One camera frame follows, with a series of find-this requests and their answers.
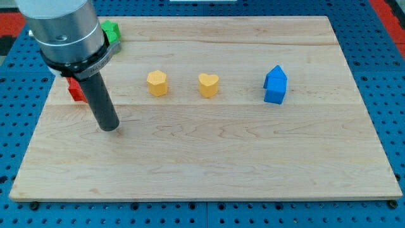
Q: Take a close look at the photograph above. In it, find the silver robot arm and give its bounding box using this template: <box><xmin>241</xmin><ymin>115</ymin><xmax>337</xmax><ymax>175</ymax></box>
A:
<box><xmin>15</xmin><ymin>0</ymin><xmax>121</xmax><ymax>131</ymax></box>

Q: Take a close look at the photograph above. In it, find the blue triangle block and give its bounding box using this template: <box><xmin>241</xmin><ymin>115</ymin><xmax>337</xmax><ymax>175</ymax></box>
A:
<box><xmin>263</xmin><ymin>65</ymin><xmax>287</xmax><ymax>89</ymax></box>

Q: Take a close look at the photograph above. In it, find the red block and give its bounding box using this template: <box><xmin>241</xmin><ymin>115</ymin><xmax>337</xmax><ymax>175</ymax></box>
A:
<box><xmin>66</xmin><ymin>77</ymin><xmax>87</xmax><ymax>103</ymax></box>

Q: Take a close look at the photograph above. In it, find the yellow hexagon block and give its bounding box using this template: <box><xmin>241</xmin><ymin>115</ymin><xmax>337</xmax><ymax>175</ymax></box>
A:
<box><xmin>147</xmin><ymin>70</ymin><xmax>168</xmax><ymax>97</ymax></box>

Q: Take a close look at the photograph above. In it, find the yellow heart block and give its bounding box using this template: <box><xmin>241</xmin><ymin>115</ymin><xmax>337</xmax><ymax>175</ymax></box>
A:
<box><xmin>198</xmin><ymin>73</ymin><xmax>219</xmax><ymax>98</ymax></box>

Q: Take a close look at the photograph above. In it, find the wooden board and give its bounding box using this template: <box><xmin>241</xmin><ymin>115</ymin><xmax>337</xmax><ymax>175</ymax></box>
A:
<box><xmin>9</xmin><ymin>16</ymin><xmax>402</xmax><ymax>202</ymax></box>

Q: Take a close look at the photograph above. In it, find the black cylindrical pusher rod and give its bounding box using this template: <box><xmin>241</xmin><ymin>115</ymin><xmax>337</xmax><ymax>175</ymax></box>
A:
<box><xmin>78</xmin><ymin>72</ymin><xmax>120</xmax><ymax>131</ymax></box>

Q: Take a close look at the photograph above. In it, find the green star block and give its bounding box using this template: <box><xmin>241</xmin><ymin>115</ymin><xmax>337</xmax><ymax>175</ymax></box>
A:
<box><xmin>101</xmin><ymin>20</ymin><xmax>121</xmax><ymax>44</ymax></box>

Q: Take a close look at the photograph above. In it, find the blue cube block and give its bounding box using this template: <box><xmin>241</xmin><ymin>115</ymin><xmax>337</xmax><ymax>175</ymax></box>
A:
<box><xmin>264</xmin><ymin>77</ymin><xmax>287</xmax><ymax>105</ymax></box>

